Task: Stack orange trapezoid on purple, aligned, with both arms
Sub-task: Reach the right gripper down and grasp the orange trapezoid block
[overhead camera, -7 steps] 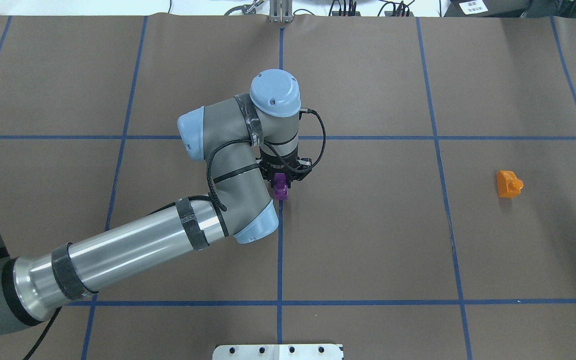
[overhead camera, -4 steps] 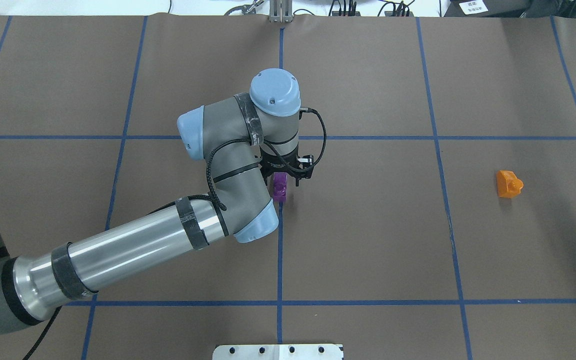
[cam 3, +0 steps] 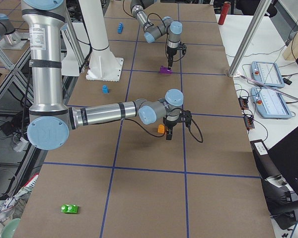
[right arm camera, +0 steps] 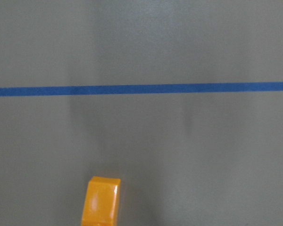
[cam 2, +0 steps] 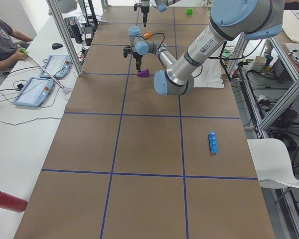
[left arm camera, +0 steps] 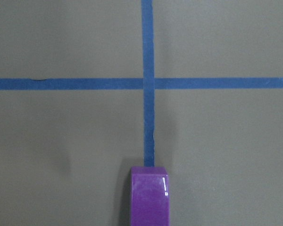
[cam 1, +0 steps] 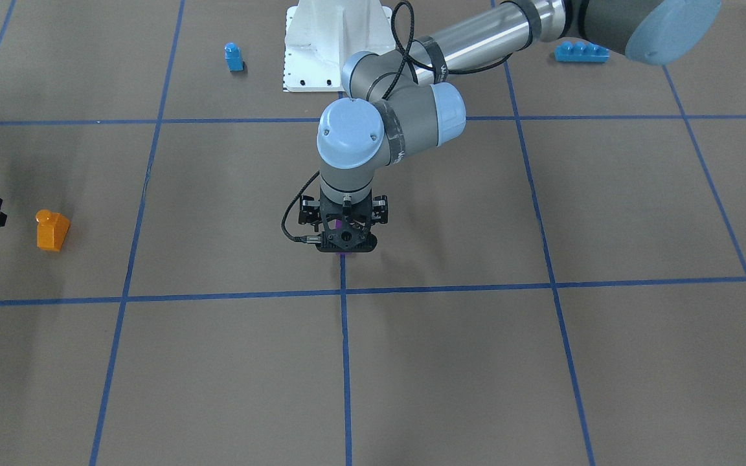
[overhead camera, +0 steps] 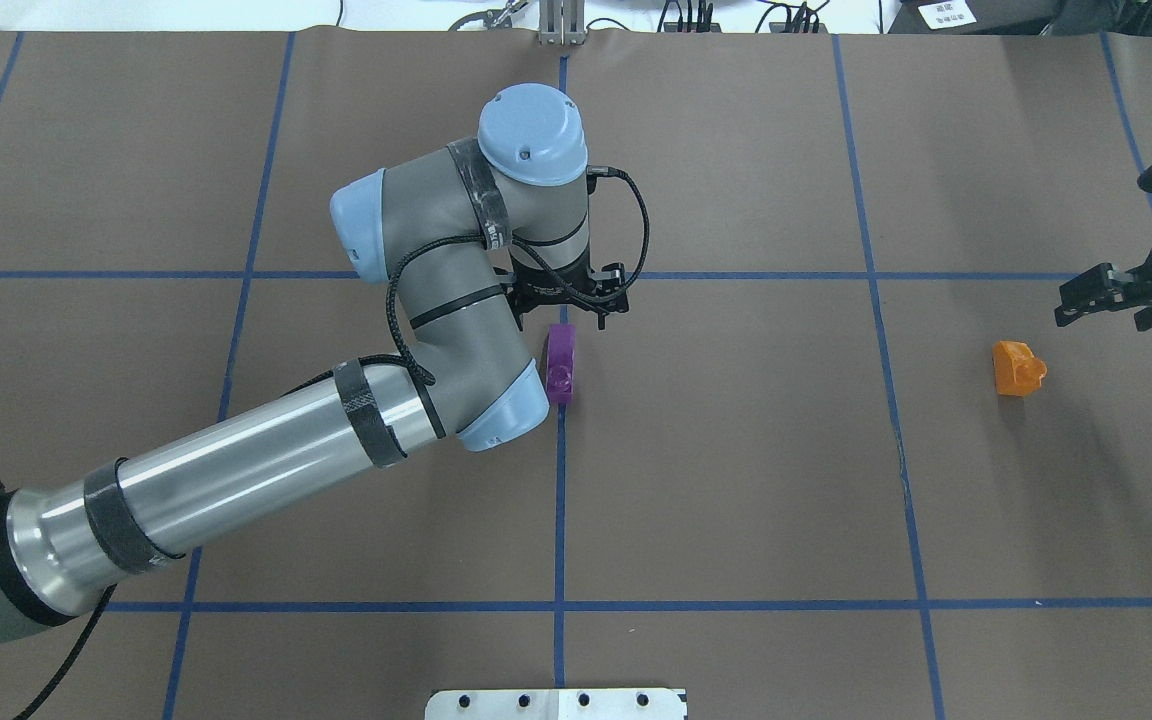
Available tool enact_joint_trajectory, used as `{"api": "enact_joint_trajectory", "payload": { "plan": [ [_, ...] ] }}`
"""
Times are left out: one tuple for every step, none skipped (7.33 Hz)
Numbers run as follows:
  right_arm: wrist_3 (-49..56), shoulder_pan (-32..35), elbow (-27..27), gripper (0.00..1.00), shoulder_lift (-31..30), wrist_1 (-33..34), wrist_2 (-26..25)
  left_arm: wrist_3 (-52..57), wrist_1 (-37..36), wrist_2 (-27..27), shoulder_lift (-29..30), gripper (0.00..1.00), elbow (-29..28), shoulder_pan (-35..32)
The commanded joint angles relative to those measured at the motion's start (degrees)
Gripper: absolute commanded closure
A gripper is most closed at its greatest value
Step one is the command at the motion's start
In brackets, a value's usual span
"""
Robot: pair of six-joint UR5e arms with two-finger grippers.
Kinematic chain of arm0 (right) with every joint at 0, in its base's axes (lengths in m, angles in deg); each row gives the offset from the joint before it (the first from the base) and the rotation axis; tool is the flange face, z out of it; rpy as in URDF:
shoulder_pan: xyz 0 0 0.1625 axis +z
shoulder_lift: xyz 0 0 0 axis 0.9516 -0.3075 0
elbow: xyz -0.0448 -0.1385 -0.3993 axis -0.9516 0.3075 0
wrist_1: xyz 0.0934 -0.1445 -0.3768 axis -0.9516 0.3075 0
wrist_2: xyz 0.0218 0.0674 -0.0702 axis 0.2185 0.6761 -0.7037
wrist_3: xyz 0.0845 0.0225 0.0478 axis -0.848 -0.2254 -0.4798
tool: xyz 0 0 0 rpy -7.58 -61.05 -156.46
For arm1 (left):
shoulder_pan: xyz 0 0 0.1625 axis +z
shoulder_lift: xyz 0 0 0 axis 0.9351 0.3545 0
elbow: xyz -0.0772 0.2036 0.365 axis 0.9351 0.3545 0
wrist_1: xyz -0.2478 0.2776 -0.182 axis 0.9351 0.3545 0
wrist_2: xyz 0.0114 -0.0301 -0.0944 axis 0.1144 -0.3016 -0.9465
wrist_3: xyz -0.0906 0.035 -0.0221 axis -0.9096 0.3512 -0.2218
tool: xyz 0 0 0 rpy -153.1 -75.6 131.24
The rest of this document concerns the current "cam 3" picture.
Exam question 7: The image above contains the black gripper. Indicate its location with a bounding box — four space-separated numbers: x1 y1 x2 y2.
163 110 192 140
166 42 187 68

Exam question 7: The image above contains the orange trapezoid block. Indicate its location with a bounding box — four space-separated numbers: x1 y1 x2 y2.
157 124 165 134

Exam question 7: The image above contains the purple trapezoid block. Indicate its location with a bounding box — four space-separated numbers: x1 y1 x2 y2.
159 65 172 74

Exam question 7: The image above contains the long blue four-stud block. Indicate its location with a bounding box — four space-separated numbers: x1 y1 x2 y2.
117 22 124 34

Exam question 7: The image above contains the small blue block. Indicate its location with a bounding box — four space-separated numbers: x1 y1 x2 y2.
102 85 109 94

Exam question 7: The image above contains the red cylinder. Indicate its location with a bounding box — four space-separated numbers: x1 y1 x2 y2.
218 1 231 25

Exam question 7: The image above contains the far teach pendant tablet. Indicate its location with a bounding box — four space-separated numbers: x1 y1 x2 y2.
251 61 285 88

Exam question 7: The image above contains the teach pendant tablet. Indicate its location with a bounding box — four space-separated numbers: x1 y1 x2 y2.
250 87 292 119
251 61 285 88

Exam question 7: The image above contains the near teach pendant tablet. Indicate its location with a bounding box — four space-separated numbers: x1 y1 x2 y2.
250 87 292 119

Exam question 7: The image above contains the green two-stud block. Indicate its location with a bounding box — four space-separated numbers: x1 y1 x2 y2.
61 204 78 214

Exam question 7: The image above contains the black laptop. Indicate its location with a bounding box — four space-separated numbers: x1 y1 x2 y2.
268 126 298 193

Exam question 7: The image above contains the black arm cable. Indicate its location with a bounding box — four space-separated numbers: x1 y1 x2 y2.
122 0 187 62
121 106 204 144

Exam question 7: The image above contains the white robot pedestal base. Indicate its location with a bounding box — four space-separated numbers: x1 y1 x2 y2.
79 0 124 81

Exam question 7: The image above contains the aluminium frame post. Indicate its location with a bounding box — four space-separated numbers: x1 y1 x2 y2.
227 0 271 77

